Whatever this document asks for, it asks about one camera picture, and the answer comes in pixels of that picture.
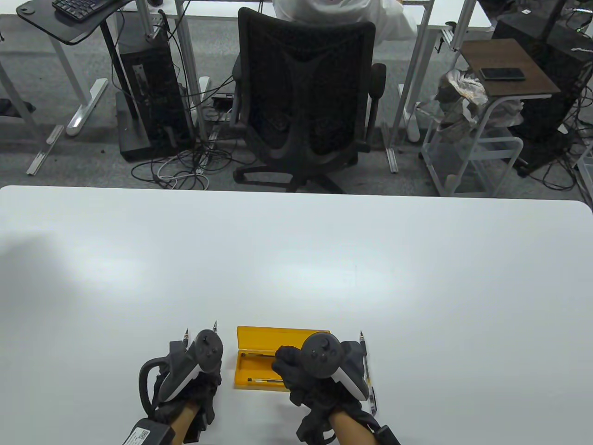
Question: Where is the person's left forearm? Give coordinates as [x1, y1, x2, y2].
[167, 401, 202, 445]

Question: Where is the person's right hand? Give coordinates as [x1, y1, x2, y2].
[272, 345, 378, 442]

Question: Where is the person's right forearm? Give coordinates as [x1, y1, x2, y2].
[330, 410, 376, 445]

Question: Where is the crumpled plastic bag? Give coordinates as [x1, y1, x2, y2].
[433, 69, 490, 130]

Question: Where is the white cable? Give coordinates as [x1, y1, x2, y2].
[157, 158, 207, 190]

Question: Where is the white plastic bag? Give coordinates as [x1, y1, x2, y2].
[489, 98, 525, 128]

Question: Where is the brown top side table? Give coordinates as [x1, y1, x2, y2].
[419, 38, 562, 197]

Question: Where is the person's left hand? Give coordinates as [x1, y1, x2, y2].
[151, 340, 224, 425]

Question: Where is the black keyboard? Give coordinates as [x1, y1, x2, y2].
[52, 0, 123, 23]

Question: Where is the black computer tower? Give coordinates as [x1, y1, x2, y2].
[118, 32, 194, 156]

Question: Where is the black standing desk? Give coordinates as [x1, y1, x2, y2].
[16, 0, 153, 162]

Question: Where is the tangle of black cables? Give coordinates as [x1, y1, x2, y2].
[519, 79, 593, 191]
[131, 137, 260, 191]

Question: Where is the black smartphone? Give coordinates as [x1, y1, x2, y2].
[479, 68, 527, 82]

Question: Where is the large black equipment case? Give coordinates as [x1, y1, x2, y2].
[491, 9, 593, 174]

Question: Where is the black mesh office chair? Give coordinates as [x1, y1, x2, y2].
[231, 7, 387, 194]

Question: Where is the yellow plastic pen case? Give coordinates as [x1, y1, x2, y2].
[233, 325, 330, 392]

